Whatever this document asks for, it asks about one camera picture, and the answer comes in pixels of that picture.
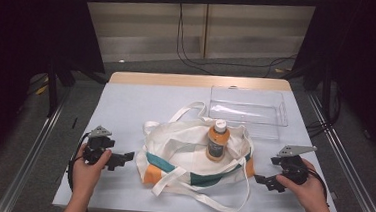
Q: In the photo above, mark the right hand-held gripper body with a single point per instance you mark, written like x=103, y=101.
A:
x=292, y=166

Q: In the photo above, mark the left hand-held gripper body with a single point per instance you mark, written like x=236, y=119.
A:
x=98, y=143

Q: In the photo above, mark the orange bottle with white cap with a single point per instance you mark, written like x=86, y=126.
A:
x=216, y=144

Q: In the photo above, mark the white canvas tote bag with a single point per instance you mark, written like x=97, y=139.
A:
x=186, y=152

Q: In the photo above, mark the clear plastic container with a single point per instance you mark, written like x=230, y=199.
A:
x=249, y=103

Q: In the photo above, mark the person's left hand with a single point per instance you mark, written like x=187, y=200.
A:
x=86, y=175

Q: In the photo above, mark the person's right hand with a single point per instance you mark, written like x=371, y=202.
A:
x=310, y=194

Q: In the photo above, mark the light grey table mat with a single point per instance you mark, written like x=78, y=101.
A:
x=126, y=101

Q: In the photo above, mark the black metal stand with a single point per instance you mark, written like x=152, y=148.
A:
x=52, y=90
x=326, y=89

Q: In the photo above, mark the yellow floor tape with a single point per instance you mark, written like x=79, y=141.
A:
x=41, y=89

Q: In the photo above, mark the black curtain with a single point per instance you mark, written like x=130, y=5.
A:
x=20, y=40
x=373, y=49

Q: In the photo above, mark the black horizontal bar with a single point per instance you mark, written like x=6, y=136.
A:
x=216, y=0

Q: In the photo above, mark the aluminium floor rail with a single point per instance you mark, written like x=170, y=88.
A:
x=28, y=168
x=349, y=164

